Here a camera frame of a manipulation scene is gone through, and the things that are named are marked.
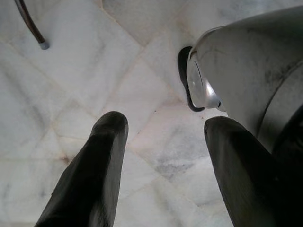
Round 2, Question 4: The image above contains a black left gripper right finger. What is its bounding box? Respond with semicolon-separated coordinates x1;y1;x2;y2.
204;115;303;227

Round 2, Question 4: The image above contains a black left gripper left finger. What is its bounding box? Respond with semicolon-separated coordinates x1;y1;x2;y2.
34;111;130;227

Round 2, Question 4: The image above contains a black left robot foot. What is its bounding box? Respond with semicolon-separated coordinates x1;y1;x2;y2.
177;46;205;112

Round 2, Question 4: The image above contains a marble top folding table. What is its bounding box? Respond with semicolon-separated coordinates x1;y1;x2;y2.
14;0;51;51

